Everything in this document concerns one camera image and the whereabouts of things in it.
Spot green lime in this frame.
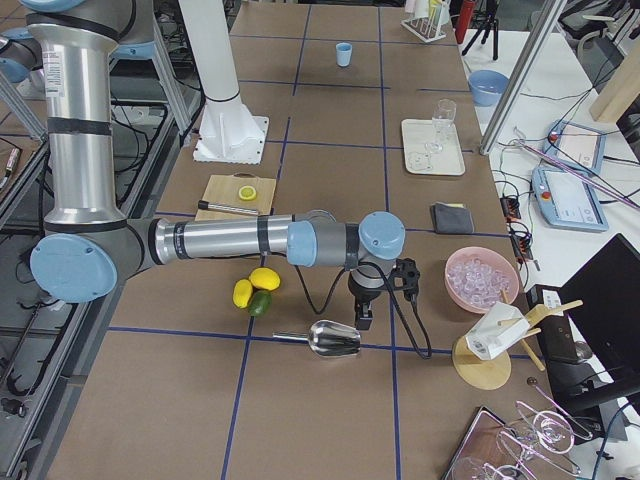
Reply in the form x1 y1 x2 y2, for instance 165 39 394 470
247 290 272 317

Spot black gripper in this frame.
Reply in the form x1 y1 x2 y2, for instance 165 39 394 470
348 261 395 331

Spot black monitor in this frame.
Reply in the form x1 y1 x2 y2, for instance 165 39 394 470
542 234 639 413

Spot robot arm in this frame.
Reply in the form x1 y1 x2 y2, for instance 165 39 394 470
26 1 405 330

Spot metal ice scoop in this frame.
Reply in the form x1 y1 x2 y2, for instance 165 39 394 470
272 319 361 358

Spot small light blue cup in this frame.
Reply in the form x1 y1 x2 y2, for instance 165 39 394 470
335 42 353 68

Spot far blue teach pendant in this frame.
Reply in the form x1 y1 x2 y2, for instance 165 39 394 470
543 120 606 174

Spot dark grey folded cloth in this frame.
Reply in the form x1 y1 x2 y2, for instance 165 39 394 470
430 202 475 235

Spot metal handled knife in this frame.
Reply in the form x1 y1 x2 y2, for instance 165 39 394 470
197 200 260 216

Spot small yellow lemon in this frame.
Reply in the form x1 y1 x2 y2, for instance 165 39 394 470
232 279 253 309

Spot wooden plank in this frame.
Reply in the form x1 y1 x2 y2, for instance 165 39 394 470
590 40 640 123

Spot lemon half slice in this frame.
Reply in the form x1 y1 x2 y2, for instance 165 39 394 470
237 185 258 202

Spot upturned wine glasses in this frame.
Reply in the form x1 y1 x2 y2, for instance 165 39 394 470
442 401 592 479

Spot long grabber stick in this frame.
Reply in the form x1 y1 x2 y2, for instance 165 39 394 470
512 139 639 210

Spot blue teach pendant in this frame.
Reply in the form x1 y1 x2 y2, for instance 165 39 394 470
543 120 606 174
531 167 609 232

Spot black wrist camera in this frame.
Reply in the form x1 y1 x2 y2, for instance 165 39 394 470
389 258 420 303

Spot aluminium frame post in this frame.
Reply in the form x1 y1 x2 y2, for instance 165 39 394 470
479 0 568 155

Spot clear wine glass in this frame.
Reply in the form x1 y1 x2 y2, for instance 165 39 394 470
425 99 457 154

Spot wooden cutting board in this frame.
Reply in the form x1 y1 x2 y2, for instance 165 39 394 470
195 173 276 221

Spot near blue teach pendant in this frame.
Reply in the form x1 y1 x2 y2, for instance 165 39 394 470
531 167 609 232

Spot large blue bowl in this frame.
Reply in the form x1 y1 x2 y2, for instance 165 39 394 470
468 70 509 107

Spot large yellow lemon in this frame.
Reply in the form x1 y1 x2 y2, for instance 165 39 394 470
248 267 281 291

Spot wooden mug tree stand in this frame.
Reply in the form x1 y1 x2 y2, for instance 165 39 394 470
452 300 583 390

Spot black camera tripod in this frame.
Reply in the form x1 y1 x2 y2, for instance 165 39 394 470
461 0 500 61

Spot white mug on stand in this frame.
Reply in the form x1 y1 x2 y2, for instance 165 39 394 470
465 302 530 361

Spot pink bowl with ice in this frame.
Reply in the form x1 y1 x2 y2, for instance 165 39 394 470
444 247 520 313

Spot white wire cup rack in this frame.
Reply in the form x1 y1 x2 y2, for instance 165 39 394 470
401 0 450 43

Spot white central robot pedestal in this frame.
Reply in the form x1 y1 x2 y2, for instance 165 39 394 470
179 0 269 164

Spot cream bear serving tray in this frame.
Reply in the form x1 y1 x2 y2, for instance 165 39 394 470
401 119 465 176

